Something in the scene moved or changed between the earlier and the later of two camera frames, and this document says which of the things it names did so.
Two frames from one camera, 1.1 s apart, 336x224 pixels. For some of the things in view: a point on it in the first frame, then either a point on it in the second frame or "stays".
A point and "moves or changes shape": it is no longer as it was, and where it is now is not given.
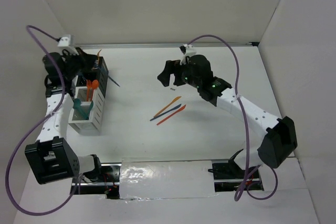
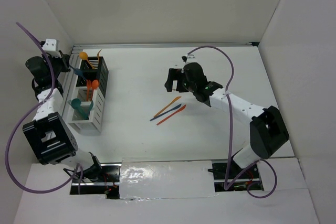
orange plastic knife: [180, 109] stays
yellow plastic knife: [166, 106] stays
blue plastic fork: [113, 81] moves or changes shape
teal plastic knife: [91, 107] stays
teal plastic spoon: [76, 105] stays
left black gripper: [87, 60] -> [64, 60]
